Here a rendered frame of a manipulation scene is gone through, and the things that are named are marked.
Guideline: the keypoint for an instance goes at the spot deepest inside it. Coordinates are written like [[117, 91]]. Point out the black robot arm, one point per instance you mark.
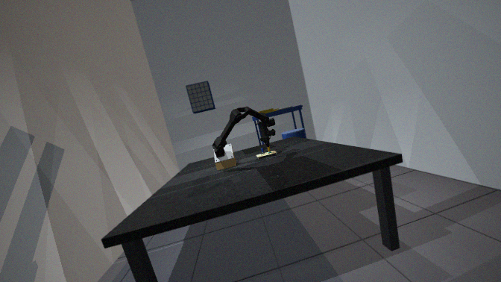
[[235, 117]]

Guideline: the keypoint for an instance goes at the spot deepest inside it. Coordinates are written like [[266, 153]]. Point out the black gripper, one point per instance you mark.
[[265, 137]]

